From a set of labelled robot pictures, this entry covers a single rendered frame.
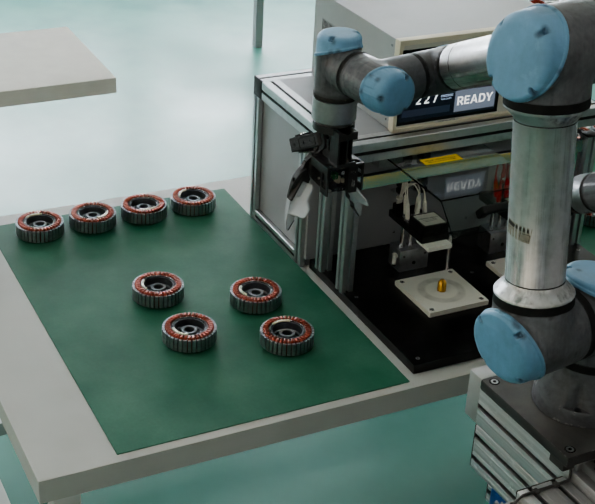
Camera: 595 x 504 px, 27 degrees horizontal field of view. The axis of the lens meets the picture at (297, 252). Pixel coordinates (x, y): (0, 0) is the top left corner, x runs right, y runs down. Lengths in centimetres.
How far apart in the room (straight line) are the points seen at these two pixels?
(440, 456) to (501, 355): 178
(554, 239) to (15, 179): 354
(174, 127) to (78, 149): 47
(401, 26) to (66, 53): 73
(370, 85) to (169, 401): 80
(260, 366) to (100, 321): 37
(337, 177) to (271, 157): 87
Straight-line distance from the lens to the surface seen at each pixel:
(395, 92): 195
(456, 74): 199
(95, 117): 561
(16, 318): 270
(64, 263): 289
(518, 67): 165
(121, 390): 246
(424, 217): 277
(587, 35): 167
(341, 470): 348
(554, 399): 196
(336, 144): 207
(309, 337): 257
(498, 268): 289
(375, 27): 270
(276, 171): 295
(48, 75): 269
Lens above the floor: 216
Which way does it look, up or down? 29 degrees down
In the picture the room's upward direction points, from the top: 3 degrees clockwise
